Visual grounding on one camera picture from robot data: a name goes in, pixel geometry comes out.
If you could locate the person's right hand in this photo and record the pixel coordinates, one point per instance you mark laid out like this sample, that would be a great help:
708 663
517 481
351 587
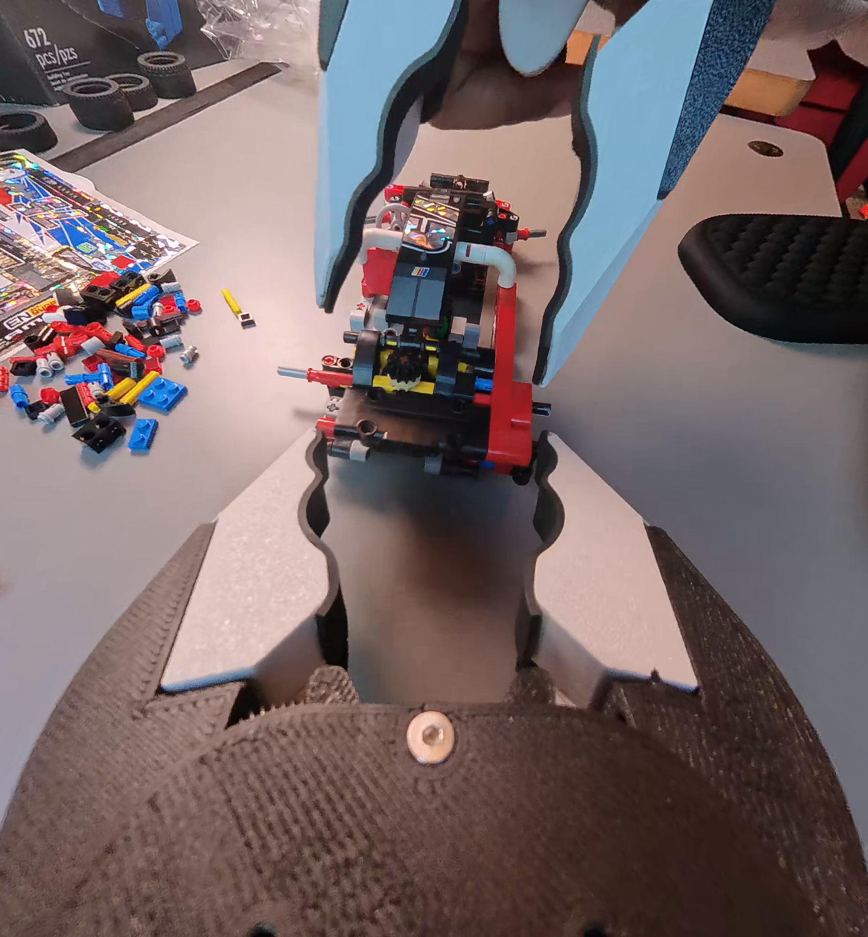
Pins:
500 102

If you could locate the yellow lego axle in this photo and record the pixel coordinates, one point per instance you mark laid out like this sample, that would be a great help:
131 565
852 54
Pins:
229 300

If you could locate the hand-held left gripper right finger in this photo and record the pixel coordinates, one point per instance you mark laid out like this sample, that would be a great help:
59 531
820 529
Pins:
610 585

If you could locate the pile of mixed lego pieces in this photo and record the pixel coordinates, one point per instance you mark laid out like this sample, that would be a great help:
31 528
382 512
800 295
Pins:
159 392

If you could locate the black chair armrest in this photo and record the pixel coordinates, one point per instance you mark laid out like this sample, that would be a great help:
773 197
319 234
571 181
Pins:
793 278

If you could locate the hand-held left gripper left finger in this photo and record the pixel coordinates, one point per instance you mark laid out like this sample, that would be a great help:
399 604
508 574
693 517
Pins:
251 585

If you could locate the crumpled clear plastic bags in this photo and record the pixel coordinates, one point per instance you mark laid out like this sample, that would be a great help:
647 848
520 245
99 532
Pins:
258 29

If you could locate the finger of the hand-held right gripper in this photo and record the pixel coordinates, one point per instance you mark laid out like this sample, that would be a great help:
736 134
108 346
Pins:
368 110
624 146

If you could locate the lego car chassis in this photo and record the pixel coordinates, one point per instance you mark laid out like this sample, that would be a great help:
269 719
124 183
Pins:
412 293

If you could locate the holographic sticker sheet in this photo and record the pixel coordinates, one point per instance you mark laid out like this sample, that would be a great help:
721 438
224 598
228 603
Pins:
53 219

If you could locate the lego set box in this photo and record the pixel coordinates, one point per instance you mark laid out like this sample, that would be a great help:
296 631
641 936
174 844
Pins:
60 29

